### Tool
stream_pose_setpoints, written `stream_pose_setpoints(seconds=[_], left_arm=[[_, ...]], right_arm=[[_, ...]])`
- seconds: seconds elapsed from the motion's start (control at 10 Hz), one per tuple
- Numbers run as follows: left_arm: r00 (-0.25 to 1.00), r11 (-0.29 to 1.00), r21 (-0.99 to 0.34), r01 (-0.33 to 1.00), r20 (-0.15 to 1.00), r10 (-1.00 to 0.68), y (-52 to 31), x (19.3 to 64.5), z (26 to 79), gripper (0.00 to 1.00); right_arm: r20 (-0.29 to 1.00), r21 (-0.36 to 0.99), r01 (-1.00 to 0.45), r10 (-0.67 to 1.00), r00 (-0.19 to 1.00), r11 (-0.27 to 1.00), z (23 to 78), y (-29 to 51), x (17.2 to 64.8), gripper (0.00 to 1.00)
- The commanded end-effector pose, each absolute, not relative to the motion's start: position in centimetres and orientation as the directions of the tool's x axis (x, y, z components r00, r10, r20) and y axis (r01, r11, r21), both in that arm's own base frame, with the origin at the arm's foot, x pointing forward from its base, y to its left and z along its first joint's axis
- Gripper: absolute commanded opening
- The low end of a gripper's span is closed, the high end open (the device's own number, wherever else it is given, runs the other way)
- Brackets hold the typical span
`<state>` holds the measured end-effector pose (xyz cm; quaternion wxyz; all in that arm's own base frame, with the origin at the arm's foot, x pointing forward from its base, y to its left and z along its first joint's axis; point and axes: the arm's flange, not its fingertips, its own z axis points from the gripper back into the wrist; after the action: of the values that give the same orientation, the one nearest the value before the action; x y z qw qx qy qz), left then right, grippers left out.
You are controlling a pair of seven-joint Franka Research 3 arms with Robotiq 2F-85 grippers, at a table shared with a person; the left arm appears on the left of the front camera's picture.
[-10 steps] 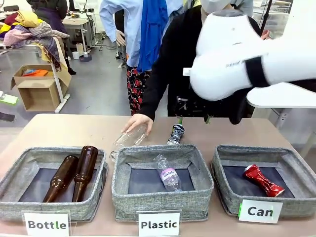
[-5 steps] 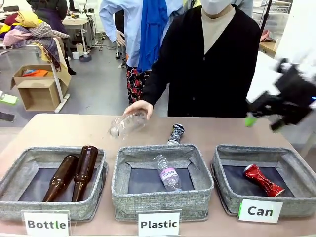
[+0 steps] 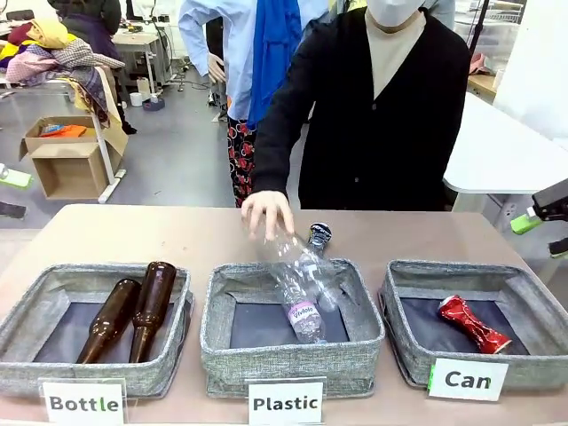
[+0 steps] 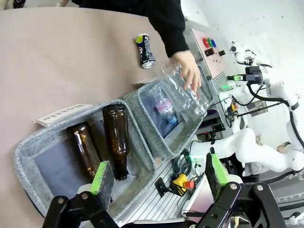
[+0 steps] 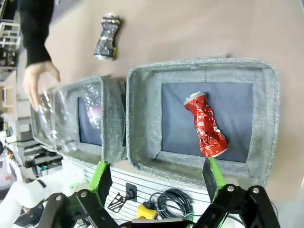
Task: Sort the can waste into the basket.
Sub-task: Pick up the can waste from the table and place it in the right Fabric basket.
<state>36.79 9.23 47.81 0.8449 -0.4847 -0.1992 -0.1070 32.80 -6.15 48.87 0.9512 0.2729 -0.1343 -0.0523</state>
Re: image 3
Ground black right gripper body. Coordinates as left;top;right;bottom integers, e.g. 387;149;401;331
531;178;568;222

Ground white table frame leg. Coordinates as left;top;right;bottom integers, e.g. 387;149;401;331
91;77;128;204

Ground black tripod pole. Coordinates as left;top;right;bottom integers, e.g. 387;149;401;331
468;0;492;54

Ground brown cardboard box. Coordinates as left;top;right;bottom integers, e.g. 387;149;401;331
18;115;130;201

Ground person right hand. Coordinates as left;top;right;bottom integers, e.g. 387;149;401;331
241;190;296;243

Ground blue scarf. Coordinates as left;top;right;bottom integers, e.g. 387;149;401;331
247;0;304;130

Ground grey fabric basket bottle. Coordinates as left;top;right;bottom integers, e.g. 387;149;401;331
0;262;195;399

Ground pile of colourful clothes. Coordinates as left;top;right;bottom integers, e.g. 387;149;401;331
0;18;127;128

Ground person in dark jacket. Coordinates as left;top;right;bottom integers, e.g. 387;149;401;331
46;0;138;136

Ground grey fabric basket can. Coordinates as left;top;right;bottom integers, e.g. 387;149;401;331
379;259;568;392

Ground person right forearm black sleeve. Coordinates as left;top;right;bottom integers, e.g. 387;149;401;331
250;128;307;208

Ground pink cloth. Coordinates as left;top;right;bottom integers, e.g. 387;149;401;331
469;52;496;76

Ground white sign reading Bottle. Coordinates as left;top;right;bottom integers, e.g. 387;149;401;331
38;376;128;425

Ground clear plastic bottle purple label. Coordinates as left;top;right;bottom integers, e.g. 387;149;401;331
265;234;329;345

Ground black red floral trousers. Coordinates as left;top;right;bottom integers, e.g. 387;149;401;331
226;117;258;209

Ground brown glass bottle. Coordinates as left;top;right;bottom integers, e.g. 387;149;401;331
75;278;142;365
128;261;178;364

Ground white sign reading Plastic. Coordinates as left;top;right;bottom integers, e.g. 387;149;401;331
246;376;327;426

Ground orange cloth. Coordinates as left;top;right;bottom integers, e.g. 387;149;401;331
39;123;89;138

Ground white face mask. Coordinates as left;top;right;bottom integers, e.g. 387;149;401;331
366;0;427;28

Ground white sign reading Can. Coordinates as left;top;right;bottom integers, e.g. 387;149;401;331
427;357;509;403

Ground person in black cardigan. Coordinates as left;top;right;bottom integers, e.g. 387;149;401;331
250;0;472;212

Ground wooden desk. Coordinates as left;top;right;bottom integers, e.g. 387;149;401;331
110;33;162;94

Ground white table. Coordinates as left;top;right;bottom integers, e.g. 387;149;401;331
442;91;568;196

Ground crushed red can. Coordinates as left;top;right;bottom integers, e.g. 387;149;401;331
438;295;513;355

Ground mannequin in blue shirt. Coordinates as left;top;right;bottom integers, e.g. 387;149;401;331
177;0;329;121

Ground grey fabric basket plastic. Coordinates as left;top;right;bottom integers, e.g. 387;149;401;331
200;258;386;399

